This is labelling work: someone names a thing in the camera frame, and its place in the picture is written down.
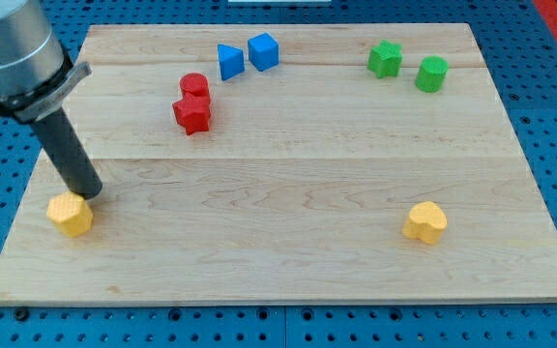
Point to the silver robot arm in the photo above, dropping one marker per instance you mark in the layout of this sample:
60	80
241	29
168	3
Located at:
36	72

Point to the yellow heart block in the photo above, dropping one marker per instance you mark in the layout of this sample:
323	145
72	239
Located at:
426	222

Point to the yellow hexagon block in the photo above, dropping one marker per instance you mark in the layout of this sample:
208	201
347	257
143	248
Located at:
70	214

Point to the wooden board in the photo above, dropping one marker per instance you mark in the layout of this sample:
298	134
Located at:
297	193

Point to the red star block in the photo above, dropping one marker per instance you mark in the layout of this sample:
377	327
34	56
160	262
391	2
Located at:
193	114

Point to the blue triangle block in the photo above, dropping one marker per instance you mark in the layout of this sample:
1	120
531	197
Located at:
231	61

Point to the red cylinder block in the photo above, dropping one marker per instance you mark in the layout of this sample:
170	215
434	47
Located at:
195	85

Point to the blue cube block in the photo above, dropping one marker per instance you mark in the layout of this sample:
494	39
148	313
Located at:
263	52

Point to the green star block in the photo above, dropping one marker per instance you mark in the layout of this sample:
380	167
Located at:
385	59

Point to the green cylinder block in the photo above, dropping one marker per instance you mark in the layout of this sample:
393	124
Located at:
431	74

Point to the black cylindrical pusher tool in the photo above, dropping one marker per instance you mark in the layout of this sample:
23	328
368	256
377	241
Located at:
61	144

